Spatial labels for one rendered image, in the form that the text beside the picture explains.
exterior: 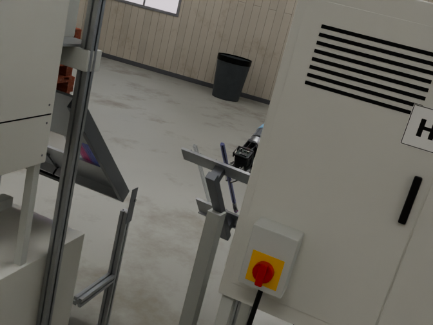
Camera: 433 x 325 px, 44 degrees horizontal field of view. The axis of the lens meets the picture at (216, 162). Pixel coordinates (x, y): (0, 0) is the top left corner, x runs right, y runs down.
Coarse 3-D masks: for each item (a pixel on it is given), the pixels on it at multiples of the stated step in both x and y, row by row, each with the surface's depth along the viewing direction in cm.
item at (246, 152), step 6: (246, 144) 221; (240, 150) 217; (246, 150) 217; (252, 150) 217; (240, 156) 215; (246, 156) 214; (252, 156) 217; (234, 162) 220; (240, 162) 218; (246, 162) 215
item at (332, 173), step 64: (320, 0) 102; (384, 0) 98; (320, 64) 104; (384, 64) 100; (320, 128) 107; (384, 128) 102; (256, 192) 115; (320, 192) 110; (384, 192) 105; (256, 256) 111; (320, 256) 112; (384, 256) 107; (320, 320) 116; (384, 320) 110
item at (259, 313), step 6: (258, 312) 190; (264, 312) 191; (258, 318) 187; (264, 318) 188; (270, 318) 189; (276, 318) 190; (252, 324) 182; (258, 324) 183; (264, 324) 184; (270, 324) 185; (276, 324) 186; (282, 324) 187; (288, 324) 188
